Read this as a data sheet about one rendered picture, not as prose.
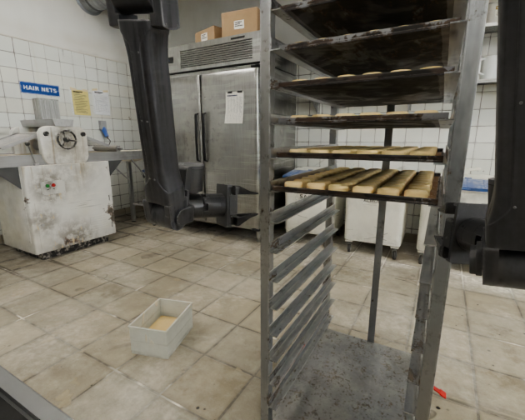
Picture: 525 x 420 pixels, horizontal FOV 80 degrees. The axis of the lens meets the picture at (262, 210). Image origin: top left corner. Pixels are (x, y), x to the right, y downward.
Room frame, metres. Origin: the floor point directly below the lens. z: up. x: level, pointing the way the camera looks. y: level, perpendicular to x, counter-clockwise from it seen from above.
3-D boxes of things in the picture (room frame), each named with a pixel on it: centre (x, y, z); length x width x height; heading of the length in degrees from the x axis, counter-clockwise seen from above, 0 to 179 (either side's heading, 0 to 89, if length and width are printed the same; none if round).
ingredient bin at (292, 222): (3.37, -0.58, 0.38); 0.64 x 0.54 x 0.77; 153
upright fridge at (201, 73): (3.79, 0.44, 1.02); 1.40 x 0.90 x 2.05; 60
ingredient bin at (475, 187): (2.72, -1.71, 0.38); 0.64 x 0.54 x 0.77; 149
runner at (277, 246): (1.13, -0.19, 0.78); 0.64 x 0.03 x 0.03; 151
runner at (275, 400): (1.13, -0.19, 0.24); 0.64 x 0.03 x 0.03; 151
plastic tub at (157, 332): (1.54, 0.55, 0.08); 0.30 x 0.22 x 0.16; 167
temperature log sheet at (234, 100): (3.21, 0.28, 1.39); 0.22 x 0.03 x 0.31; 60
